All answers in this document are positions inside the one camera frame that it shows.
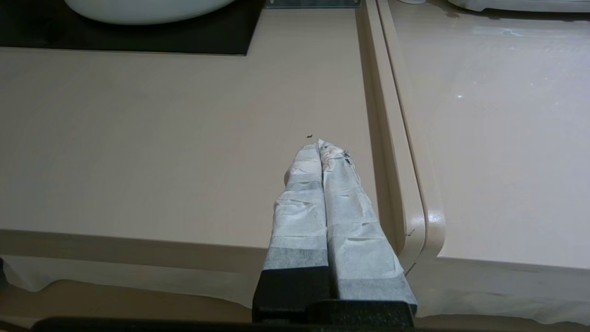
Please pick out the deep white round pot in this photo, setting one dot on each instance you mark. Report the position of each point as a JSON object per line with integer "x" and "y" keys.
{"x": 147, "y": 11}

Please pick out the white toaster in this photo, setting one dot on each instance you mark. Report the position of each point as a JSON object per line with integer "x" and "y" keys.
{"x": 521, "y": 4}

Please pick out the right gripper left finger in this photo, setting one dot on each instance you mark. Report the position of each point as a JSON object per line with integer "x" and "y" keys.
{"x": 299, "y": 230}

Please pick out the large black induction cooktop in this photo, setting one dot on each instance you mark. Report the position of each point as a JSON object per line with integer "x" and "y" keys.
{"x": 138, "y": 37}

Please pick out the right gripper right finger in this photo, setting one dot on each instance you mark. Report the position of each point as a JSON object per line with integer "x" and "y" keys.
{"x": 359, "y": 230}

